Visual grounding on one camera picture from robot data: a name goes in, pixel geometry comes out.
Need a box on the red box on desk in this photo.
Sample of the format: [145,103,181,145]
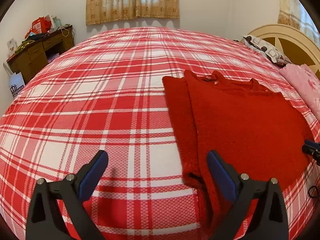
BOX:
[25,15,52,38]

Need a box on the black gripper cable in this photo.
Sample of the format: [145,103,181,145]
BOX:
[307,185,320,199]

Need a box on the pink floral folded blanket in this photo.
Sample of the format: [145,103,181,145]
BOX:
[279,64,320,121]

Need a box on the red knitted sweater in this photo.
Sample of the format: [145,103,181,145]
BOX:
[162,70,314,233]

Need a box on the white card on desk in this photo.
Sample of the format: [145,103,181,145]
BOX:
[7,38,17,57]

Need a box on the brown wooden desk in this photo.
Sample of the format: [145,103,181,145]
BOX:
[7,24,74,83]

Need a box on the red white plaid bedsheet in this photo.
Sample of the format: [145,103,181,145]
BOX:
[1,27,319,239]

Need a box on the grey patterned pillow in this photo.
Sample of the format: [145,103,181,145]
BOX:
[243,35,292,68]

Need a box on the white paper shopping bag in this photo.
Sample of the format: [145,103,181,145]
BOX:
[3,63,25,98]

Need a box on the cream wooden headboard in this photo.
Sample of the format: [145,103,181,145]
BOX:
[249,24,319,77]

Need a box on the beige curtain behind headboard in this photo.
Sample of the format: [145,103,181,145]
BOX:
[278,0,319,47]

